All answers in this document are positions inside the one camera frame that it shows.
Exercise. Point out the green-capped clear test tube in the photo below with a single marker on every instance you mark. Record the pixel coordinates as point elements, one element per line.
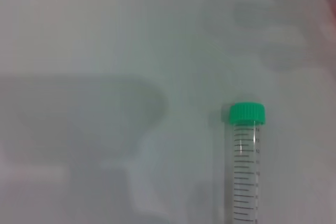
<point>246,113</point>

